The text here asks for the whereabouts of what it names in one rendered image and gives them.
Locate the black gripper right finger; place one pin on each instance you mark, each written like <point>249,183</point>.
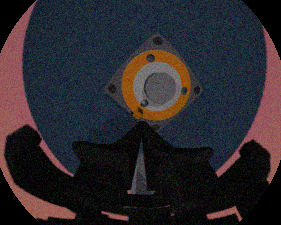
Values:
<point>159,155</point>

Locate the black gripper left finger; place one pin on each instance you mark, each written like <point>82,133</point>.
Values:
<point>121,155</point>

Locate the orange round plate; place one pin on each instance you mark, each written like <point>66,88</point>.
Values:
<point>135,74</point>

